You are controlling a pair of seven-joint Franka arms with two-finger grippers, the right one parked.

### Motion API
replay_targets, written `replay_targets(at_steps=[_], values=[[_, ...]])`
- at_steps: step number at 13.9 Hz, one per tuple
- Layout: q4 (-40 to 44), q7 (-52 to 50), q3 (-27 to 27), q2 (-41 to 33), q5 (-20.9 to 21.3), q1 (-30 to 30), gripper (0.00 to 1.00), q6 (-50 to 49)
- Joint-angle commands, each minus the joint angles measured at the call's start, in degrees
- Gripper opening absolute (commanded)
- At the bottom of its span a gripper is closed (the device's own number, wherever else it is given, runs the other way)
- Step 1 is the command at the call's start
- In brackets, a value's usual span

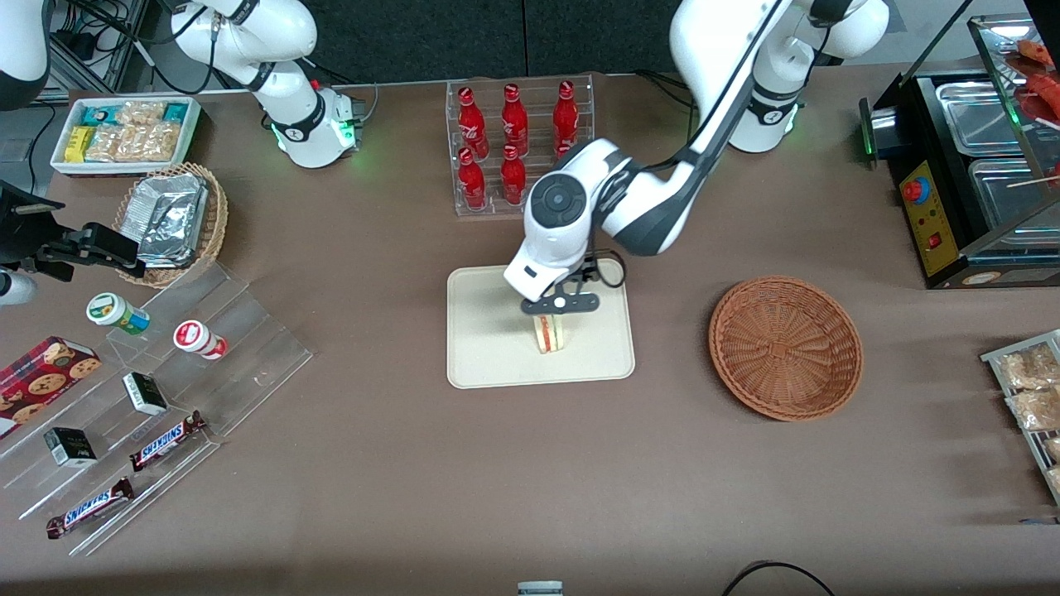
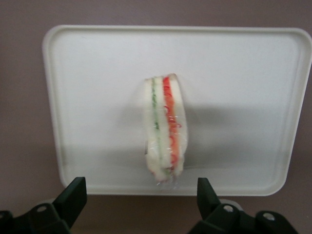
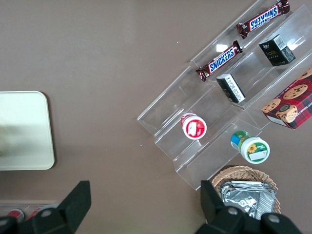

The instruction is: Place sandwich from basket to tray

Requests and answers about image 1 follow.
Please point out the silver foil package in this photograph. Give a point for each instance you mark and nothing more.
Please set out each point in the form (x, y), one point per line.
(170, 192)
(170, 236)

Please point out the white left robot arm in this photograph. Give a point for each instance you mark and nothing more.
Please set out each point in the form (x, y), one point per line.
(646, 207)

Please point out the round brown wicker basket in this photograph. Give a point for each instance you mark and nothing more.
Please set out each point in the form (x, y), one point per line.
(762, 381)

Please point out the grey metal snack tray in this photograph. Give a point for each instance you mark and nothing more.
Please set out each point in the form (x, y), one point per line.
(994, 358)

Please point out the red lid yogurt cup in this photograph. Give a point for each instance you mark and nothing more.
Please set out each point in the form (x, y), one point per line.
(195, 338)

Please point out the clear cracker bag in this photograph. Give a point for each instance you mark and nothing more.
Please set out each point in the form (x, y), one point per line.
(141, 113)
(156, 142)
(108, 145)

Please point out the grey white small object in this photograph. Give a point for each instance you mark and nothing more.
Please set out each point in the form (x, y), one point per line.
(540, 588)

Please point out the steel warmer pan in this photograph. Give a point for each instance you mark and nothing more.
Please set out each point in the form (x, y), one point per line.
(1002, 203)
(981, 120)

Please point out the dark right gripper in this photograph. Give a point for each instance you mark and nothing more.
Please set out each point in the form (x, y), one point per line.
(26, 240)

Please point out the wooden skewer stick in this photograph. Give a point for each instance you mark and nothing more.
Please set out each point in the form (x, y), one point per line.
(1035, 180)

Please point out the teal snack packet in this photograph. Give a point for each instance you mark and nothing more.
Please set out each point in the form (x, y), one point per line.
(175, 112)
(101, 114)

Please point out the green lid yogurt cup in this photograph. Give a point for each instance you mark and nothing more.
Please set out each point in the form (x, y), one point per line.
(112, 310)

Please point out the snickers chocolate bar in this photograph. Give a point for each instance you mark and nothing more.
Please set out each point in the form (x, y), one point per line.
(89, 508)
(166, 441)

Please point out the clear bag of nuts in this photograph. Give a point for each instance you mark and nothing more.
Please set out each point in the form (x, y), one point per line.
(1031, 368)
(1054, 480)
(1052, 449)
(1035, 410)

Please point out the clear acrylic step display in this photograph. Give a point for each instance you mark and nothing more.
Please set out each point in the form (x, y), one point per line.
(248, 356)

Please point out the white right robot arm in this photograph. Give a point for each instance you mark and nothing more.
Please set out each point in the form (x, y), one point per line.
(281, 91)

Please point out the yellow snack packet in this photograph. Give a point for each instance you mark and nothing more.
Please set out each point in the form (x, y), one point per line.
(79, 145)

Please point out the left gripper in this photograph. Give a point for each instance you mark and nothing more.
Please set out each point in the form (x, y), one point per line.
(589, 273)

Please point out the aluminium frame rack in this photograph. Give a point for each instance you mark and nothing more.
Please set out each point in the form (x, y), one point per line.
(99, 50)

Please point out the small black box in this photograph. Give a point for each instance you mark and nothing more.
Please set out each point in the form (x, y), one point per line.
(145, 393)
(70, 447)

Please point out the cream plastic tray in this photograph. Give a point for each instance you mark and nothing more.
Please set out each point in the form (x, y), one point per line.
(497, 331)

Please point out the white rectangular snack bin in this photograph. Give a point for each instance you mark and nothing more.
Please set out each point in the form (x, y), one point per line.
(124, 168)

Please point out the black food warmer machine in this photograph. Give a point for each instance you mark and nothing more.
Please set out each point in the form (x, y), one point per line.
(936, 215)

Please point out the light wicker basket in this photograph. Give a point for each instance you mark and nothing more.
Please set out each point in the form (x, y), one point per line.
(214, 223)

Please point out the triangle sandwich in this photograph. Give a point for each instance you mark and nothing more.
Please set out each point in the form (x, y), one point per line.
(551, 335)

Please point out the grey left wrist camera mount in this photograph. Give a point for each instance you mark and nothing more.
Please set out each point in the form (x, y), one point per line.
(580, 301)

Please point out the clear acrylic bottle rack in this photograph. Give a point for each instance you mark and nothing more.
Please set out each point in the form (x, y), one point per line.
(489, 209)

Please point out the red plaid cookie box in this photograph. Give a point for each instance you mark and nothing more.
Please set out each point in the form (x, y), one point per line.
(41, 381)

